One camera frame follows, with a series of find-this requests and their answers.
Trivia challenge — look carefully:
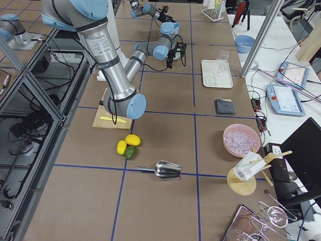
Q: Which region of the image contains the cream bear tray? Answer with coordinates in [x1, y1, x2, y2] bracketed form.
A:
[201, 60, 233, 88]

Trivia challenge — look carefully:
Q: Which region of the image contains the clear wine glass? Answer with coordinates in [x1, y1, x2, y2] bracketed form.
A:
[214, 50, 229, 77]

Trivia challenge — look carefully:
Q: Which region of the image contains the wooden mug tree stand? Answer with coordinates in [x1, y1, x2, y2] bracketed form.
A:
[227, 151, 292, 196]

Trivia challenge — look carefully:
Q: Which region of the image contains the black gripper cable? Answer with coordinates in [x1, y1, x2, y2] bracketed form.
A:
[144, 35, 188, 71]

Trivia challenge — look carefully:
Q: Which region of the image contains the metal ice scoop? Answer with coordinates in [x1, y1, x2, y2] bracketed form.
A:
[136, 160, 181, 180]

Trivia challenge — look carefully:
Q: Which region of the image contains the near teach pendant tablet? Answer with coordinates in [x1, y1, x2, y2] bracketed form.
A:
[266, 84, 305, 116]

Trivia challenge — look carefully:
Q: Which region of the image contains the white wire cup rack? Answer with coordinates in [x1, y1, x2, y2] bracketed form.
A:
[201, 0, 226, 22]

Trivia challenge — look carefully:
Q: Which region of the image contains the blue bowl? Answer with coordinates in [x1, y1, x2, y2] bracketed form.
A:
[235, 35, 256, 54]

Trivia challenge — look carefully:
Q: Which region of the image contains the light green bowl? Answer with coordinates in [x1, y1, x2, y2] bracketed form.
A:
[173, 48, 181, 61]

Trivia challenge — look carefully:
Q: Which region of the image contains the glass rack tray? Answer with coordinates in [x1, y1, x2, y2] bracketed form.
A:
[221, 200, 298, 240]

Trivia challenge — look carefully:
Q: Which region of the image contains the black monitor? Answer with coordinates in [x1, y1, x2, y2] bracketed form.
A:
[270, 117, 320, 207]

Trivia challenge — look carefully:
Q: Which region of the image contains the black tripod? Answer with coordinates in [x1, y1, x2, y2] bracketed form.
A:
[241, 5, 250, 31]

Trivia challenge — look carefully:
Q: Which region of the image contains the teach pendant tablet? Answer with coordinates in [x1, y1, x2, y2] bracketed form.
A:
[266, 84, 305, 116]
[276, 61, 309, 89]

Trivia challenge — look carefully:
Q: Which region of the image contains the pink bowl of ice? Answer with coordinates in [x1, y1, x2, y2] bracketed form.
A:
[223, 124, 261, 158]

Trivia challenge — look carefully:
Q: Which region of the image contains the light blue plastic cup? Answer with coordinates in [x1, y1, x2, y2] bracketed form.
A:
[173, 22, 180, 35]

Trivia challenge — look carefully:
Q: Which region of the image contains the green lime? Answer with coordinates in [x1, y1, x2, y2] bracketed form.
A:
[124, 146, 137, 160]

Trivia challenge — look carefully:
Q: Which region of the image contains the far teach pendant tablet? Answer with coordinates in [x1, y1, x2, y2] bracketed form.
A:
[276, 61, 309, 89]

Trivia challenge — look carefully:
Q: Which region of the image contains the yellow plastic knife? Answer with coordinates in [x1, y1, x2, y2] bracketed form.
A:
[100, 116, 127, 124]

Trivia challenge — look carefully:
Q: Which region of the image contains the yellow lemon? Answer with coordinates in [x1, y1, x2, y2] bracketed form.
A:
[116, 140, 127, 155]
[124, 134, 141, 146]

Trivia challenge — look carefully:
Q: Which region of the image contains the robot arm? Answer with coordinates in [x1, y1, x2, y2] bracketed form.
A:
[41, 1, 186, 119]
[129, 0, 176, 23]

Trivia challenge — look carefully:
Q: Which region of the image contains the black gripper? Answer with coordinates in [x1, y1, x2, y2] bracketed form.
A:
[158, 6, 176, 23]
[166, 42, 187, 68]

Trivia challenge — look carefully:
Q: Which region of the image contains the aluminium frame post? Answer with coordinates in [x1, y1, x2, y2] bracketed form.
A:
[240, 0, 284, 78]

